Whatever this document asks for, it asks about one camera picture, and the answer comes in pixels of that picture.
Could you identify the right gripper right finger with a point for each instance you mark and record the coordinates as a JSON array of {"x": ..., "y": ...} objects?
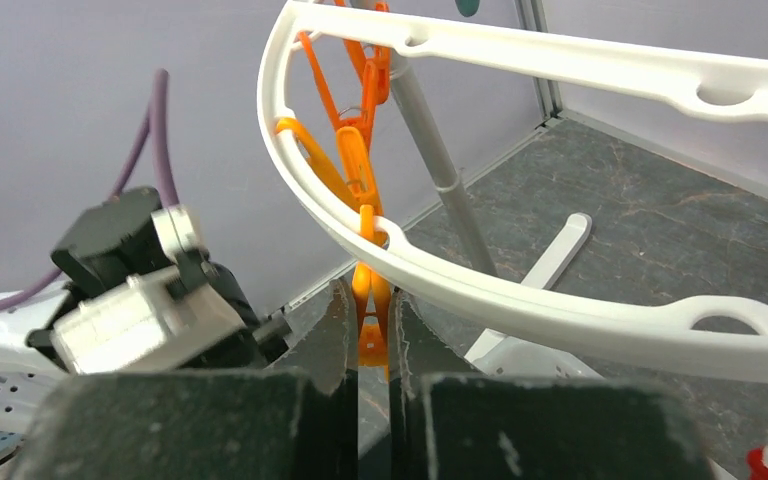
[{"x": 449, "y": 421}]

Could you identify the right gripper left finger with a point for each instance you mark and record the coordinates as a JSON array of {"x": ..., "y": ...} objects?
[{"x": 296, "y": 419}]

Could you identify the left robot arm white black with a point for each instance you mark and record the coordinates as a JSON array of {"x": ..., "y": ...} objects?
[{"x": 99, "y": 251}]

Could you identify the white round sock hanger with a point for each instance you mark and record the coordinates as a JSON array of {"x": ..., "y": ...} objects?
[{"x": 674, "y": 275}]

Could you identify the orange clothes peg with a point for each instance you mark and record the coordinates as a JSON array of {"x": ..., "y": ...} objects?
[
  {"x": 372, "y": 295},
  {"x": 370, "y": 65},
  {"x": 356, "y": 185}
]

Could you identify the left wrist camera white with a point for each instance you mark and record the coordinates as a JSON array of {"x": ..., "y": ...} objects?
[{"x": 176, "y": 317}]

